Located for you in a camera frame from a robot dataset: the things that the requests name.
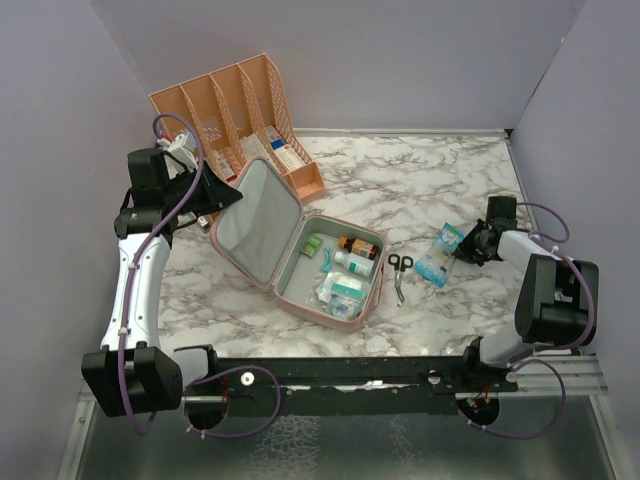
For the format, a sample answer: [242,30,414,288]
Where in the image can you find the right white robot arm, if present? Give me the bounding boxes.
[453,196,599,391]

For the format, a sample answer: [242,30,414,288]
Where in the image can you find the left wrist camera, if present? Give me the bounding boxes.
[157,132,198,171]

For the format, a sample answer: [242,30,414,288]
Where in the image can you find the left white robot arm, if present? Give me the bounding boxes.
[81,146,243,417]

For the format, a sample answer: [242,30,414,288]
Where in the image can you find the black handled scissors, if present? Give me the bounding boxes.
[387,253,414,307]

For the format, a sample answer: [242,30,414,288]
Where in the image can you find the small teal strip packet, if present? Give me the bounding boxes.
[321,247,333,273]

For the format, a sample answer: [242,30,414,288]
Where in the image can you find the blue tissue pack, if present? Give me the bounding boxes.
[414,223,464,288]

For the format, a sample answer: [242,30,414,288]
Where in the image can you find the teal bandage packet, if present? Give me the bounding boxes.
[331,282,365,300]

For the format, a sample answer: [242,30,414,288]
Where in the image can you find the clear bandage bag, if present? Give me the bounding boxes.
[325,295,363,321]

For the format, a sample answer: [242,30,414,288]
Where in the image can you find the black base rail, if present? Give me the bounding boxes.
[171,346,517,417]

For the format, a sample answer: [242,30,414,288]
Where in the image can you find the white plastic bottle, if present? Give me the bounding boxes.
[334,251,375,278]

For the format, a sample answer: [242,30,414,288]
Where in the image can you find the small green box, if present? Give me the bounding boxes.
[301,234,323,258]

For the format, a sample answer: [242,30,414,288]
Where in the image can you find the red white medicine box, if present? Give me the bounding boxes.
[214,149,238,183]

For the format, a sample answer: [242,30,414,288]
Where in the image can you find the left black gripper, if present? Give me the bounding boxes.
[165,159,244,215]

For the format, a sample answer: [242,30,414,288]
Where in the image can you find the orange plastic file organizer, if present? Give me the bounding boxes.
[150,53,326,205]

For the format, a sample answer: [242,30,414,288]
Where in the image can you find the pink medicine kit case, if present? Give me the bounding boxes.
[210,156,386,333]

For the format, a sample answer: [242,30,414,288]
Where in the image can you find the brown medicine bottle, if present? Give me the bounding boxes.
[338,237,379,260]

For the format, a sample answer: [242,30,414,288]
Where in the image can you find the white gauze pack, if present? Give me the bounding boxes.
[315,271,371,304]

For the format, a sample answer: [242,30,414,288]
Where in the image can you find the blue white medicine box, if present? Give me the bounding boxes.
[265,125,304,172]

